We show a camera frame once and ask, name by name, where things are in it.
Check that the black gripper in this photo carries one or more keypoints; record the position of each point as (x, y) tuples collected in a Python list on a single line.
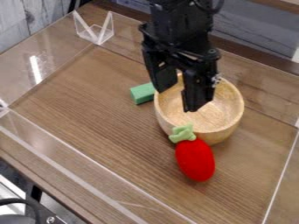
[(177, 44)]

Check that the wooden bowl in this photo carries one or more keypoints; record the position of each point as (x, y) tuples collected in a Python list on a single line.
[(214, 121)]

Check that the red plush strawberry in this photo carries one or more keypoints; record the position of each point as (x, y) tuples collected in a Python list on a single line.
[(193, 153)]

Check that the green block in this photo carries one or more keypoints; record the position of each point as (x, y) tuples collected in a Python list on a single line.
[(142, 93)]

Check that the clear acrylic corner bracket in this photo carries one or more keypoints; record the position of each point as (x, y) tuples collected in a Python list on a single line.
[(98, 34)]

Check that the black table leg bracket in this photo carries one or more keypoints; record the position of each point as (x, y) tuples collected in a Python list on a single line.
[(47, 217)]

